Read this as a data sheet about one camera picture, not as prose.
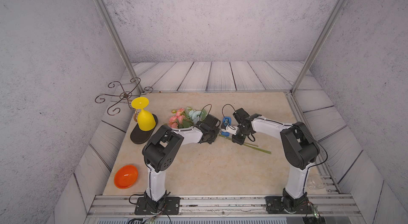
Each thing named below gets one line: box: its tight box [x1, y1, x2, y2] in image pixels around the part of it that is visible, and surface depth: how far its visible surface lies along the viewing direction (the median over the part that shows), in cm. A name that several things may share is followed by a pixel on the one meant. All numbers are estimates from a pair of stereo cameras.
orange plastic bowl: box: [113, 165, 139, 190], surface depth 80 cm
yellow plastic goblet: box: [131, 96, 156, 132], surface depth 74 cm
